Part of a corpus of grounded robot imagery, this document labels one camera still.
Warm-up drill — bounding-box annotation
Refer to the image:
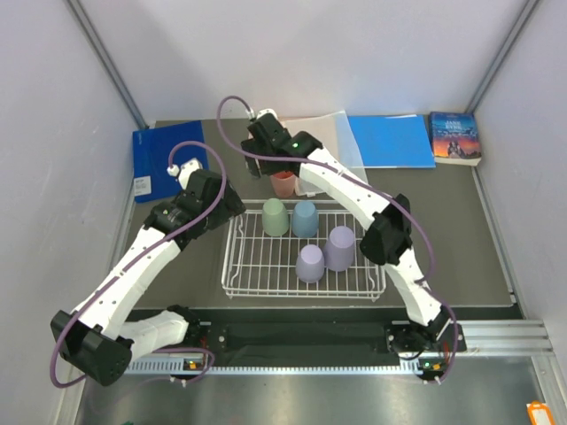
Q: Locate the pink cup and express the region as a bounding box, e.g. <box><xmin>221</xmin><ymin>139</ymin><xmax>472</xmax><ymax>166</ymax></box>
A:
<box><xmin>270</xmin><ymin>171</ymin><xmax>296</xmax><ymax>198</ymax></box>

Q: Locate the blue cup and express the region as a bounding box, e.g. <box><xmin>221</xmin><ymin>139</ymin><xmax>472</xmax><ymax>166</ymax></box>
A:
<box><xmin>291</xmin><ymin>201</ymin><xmax>319</xmax><ymax>238</ymax></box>

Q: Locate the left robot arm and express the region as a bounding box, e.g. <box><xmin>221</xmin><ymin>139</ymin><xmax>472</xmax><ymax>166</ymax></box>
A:
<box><xmin>50</xmin><ymin>169</ymin><xmax>245</xmax><ymax>386</ymax></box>

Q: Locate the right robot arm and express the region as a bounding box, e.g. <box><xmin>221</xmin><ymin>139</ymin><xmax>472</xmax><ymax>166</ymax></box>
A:
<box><xmin>241</xmin><ymin>110</ymin><xmax>454</xmax><ymax>353</ymax></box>

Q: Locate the green cup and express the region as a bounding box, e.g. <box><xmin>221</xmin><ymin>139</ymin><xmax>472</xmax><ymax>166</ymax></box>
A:
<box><xmin>261</xmin><ymin>198</ymin><xmax>290</xmax><ymax>237</ymax></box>

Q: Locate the white mesh bag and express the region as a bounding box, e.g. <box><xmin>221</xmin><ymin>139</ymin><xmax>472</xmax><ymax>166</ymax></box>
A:
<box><xmin>280</xmin><ymin>111</ymin><xmax>368</xmax><ymax>197</ymax></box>

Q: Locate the dark blue folder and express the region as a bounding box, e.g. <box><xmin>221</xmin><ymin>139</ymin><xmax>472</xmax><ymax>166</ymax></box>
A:
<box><xmin>132</xmin><ymin>120</ymin><xmax>205</xmax><ymax>204</ymax></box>

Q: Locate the small purple cup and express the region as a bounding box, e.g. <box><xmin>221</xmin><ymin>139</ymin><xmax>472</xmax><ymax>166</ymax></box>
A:
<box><xmin>295</xmin><ymin>244</ymin><xmax>325</xmax><ymax>283</ymax></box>

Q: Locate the light blue folder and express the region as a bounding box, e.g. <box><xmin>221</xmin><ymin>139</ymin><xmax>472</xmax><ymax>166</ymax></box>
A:
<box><xmin>348</xmin><ymin>114</ymin><xmax>436</xmax><ymax>169</ymax></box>

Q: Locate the large purple cup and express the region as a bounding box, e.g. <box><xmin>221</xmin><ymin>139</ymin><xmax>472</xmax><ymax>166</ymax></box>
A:
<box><xmin>323</xmin><ymin>226</ymin><xmax>355</xmax><ymax>272</ymax></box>

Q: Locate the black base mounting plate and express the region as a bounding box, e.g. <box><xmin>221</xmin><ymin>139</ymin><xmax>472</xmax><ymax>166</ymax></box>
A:
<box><xmin>128</xmin><ymin>309</ymin><xmax>466</xmax><ymax>368</ymax></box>

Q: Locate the Jane Eyre paperback book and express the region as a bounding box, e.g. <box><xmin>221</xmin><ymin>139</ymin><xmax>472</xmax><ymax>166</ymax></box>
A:
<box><xmin>429</xmin><ymin>112</ymin><xmax>482</xmax><ymax>166</ymax></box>

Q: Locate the orange key tag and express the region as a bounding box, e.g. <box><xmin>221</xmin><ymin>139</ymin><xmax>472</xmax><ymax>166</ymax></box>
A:
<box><xmin>526</xmin><ymin>401</ymin><xmax>555</xmax><ymax>425</ymax></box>

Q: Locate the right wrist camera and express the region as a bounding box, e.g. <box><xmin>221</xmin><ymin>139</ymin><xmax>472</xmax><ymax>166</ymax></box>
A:
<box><xmin>249</xmin><ymin>108</ymin><xmax>278</xmax><ymax>121</ymax></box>

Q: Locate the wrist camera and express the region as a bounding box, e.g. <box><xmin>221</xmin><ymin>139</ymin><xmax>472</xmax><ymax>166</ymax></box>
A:
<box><xmin>249</xmin><ymin>108</ymin><xmax>278</xmax><ymax>121</ymax></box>
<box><xmin>167</xmin><ymin>158</ymin><xmax>203</xmax><ymax>189</ymax></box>

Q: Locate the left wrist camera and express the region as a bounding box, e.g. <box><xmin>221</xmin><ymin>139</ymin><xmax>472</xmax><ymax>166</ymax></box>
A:
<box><xmin>167</xmin><ymin>158</ymin><xmax>203</xmax><ymax>189</ymax></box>

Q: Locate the white wire dish rack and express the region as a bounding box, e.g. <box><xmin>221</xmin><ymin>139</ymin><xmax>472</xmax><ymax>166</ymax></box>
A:
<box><xmin>221</xmin><ymin>200</ymin><xmax>386</xmax><ymax>302</ymax></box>

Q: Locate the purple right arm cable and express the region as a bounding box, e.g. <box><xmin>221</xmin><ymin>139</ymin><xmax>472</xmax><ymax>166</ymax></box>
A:
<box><xmin>215</xmin><ymin>95</ymin><xmax>464</xmax><ymax>384</ymax></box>

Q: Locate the white slotted cable duct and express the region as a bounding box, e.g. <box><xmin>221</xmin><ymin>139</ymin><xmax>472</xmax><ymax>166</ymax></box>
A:
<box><xmin>125</xmin><ymin>355</ymin><xmax>442</xmax><ymax>376</ymax></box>

